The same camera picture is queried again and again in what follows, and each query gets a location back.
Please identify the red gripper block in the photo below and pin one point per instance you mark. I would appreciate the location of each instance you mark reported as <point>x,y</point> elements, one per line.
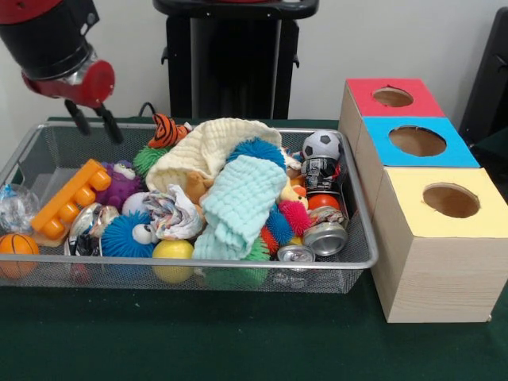
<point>79,86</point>

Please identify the orange plastic toy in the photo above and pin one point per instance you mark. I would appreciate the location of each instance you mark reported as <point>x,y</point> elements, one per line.
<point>71,198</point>

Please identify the cream waffle cloth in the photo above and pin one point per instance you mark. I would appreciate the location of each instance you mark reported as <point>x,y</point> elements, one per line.
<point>206,151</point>

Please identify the light blue waffle cloth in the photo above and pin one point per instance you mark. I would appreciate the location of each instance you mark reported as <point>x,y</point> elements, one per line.
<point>238,208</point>

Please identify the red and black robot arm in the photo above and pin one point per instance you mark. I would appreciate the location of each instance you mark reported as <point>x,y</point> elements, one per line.
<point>48,32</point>

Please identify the shallow clear mesh bin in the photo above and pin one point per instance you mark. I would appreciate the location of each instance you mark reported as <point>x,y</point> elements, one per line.
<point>198,274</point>

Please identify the purple spiky ball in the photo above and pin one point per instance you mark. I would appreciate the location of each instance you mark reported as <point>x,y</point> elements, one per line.
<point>121,184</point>

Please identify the orange striped tiger toy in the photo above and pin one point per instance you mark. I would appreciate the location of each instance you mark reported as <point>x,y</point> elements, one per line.
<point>167,131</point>

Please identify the blue spiky ball with eyes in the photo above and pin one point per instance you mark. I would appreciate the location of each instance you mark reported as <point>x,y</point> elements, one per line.
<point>123,236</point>

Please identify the orange basketball toy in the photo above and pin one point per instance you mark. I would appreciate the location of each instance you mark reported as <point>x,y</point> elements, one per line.
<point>16,252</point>

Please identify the yellow ball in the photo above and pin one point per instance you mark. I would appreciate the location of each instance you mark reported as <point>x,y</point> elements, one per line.
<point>173,255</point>

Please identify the black and white soccer ball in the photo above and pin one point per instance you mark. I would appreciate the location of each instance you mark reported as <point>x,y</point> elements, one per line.
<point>321,144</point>

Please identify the dark green table cloth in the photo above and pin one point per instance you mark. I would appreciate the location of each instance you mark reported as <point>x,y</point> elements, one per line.
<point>238,341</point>

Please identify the black flat panel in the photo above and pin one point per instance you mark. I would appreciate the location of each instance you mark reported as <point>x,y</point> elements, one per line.
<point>488,79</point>

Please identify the green cloth side table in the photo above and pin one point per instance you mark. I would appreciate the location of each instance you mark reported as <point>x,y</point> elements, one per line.
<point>498,151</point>

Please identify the black pedestal stand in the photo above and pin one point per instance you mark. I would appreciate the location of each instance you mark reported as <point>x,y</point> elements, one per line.
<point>230,63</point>

